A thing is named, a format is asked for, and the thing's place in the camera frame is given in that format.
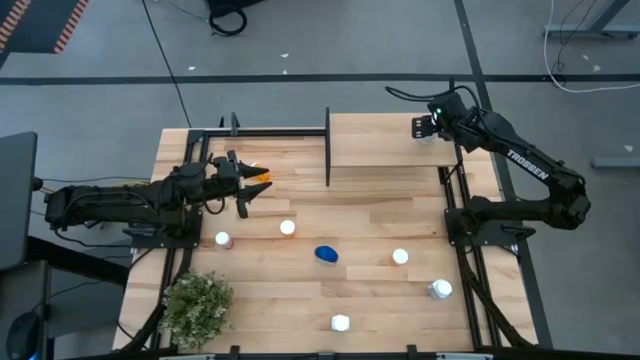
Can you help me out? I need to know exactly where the white jar blue lid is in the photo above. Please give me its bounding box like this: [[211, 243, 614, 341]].
[[313, 244, 340, 266]]

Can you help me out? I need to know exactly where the black desk crossbar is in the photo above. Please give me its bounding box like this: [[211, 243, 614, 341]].
[[27, 235, 132, 287]]

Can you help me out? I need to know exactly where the dark grey desk monitor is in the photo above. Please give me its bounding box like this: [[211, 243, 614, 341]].
[[0, 131, 39, 272]]

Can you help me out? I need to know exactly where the black cable bundle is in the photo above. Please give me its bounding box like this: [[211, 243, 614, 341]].
[[117, 248, 194, 352], [457, 247, 534, 350]]

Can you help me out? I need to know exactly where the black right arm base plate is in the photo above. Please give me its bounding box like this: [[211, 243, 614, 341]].
[[444, 207, 537, 248]]

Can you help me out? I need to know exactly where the black computer mouse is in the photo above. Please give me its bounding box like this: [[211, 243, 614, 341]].
[[5, 310, 42, 360]]

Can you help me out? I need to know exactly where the grey desk base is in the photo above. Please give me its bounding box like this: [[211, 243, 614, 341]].
[[543, 0, 640, 40]]

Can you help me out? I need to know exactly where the grey floor bar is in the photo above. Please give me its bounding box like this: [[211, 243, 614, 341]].
[[591, 156, 640, 170]]

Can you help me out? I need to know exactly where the black orange striped floor mat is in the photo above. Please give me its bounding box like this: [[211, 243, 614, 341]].
[[0, 0, 91, 55]]

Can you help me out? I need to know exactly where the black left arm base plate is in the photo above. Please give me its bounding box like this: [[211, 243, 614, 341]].
[[123, 208, 204, 250]]

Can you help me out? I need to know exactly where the black floor cable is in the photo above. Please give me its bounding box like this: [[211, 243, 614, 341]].
[[141, 0, 194, 129]]

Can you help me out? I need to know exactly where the white floor cable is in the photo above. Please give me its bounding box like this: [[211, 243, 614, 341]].
[[542, 0, 640, 94]]

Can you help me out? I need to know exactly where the green artificial plant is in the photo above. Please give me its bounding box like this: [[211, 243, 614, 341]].
[[158, 269, 236, 351]]

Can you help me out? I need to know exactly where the black aluminium table frame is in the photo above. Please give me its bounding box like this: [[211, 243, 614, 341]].
[[112, 112, 554, 360]]

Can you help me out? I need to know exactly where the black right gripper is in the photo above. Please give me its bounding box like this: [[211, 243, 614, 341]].
[[411, 91, 472, 145]]

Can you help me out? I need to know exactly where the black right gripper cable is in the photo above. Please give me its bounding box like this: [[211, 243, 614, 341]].
[[384, 85, 481, 109]]

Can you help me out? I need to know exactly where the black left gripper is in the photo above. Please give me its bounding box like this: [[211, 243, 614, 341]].
[[208, 148, 274, 220]]

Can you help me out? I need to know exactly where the wooden shelf board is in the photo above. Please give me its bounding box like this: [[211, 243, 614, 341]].
[[329, 112, 459, 169]]

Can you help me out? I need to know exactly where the black cable coil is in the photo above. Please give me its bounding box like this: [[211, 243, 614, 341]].
[[207, 0, 250, 38]]

